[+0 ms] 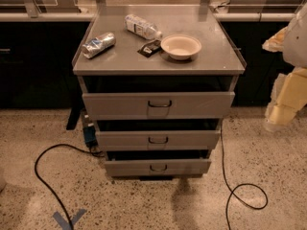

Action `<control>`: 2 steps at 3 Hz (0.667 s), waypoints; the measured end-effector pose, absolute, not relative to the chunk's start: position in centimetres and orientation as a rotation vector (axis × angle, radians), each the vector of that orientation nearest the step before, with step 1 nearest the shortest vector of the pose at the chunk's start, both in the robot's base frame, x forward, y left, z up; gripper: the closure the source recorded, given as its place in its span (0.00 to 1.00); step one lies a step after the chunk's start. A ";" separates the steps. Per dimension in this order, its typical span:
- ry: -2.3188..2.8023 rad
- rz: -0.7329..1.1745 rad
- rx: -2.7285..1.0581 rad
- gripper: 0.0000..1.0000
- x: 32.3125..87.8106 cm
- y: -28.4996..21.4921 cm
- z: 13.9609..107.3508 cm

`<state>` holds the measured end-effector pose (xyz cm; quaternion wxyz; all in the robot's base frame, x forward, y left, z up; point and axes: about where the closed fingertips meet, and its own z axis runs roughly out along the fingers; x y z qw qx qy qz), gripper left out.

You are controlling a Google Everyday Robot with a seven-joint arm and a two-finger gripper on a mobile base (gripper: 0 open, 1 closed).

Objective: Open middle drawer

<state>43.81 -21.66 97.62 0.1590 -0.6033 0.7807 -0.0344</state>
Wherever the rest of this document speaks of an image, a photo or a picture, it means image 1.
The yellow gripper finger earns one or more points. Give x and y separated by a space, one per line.
289 95
276 42

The grey drawer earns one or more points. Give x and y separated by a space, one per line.
157 167
157 105
158 140

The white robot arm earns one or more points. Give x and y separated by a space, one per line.
295 40

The grey metal drawer cabinet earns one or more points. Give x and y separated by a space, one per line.
121 69

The grey bottom drawer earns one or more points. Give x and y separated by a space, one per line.
157 167

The grey top drawer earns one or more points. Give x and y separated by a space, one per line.
157 105

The white paper bowl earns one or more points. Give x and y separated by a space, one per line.
180 46

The black snack packet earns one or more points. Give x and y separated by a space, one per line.
150 48

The clear plastic water bottle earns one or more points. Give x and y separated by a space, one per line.
142 27

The crushed silver can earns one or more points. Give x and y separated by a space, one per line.
96 45

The blue power adapter box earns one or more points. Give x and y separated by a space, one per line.
89 136

